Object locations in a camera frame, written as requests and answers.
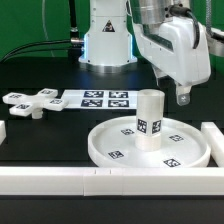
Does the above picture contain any white left fence bar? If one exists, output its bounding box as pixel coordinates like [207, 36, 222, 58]
[0, 121, 6, 145]

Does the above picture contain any white cross-shaped table base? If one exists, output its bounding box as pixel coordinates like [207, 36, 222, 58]
[2, 88, 68, 119]

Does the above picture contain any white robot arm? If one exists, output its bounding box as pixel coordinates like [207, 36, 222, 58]
[79, 0, 211, 105]

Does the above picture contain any white marker plate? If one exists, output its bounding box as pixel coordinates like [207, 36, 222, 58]
[62, 90, 137, 110]

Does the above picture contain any white front fence bar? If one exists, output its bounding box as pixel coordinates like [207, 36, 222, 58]
[0, 167, 224, 196]

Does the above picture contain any white thin cable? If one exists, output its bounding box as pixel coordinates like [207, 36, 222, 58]
[41, 0, 56, 58]

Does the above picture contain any white fence bar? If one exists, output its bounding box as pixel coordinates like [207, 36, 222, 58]
[201, 122, 224, 168]
[0, 167, 224, 196]
[0, 121, 6, 145]

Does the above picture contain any black cable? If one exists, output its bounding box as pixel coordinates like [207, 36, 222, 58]
[0, 39, 84, 64]

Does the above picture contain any grey braided cable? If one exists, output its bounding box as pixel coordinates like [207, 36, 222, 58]
[205, 0, 214, 38]

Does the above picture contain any black vertical cable connector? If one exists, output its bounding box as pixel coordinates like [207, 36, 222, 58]
[68, 0, 79, 39]

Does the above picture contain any white round table top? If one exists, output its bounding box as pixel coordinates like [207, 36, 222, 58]
[88, 116, 211, 168]

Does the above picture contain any white right fence bar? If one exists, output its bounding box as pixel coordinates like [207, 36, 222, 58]
[201, 122, 224, 168]

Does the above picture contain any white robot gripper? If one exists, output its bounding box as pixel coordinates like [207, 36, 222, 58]
[133, 17, 211, 106]

